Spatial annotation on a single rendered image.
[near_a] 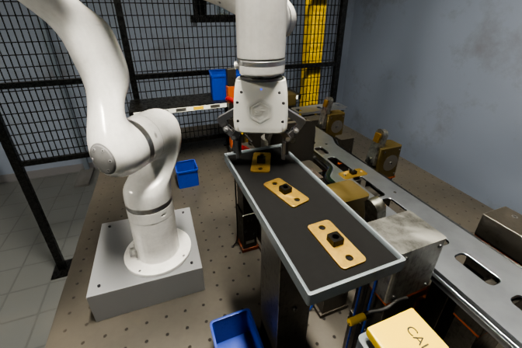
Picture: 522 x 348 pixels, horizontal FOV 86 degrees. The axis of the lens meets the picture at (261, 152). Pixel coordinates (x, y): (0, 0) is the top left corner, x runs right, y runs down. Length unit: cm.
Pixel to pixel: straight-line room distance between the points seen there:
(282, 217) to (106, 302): 61
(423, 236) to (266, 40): 41
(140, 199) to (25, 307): 149
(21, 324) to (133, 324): 122
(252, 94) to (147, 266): 59
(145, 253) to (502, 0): 249
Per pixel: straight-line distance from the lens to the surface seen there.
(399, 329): 35
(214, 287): 94
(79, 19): 70
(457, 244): 75
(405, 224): 56
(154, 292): 91
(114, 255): 98
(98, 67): 69
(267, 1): 47
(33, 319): 208
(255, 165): 57
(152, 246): 85
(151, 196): 75
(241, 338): 85
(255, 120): 51
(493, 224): 82
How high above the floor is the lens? 144
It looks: 26 degrees down
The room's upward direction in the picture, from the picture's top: straight up
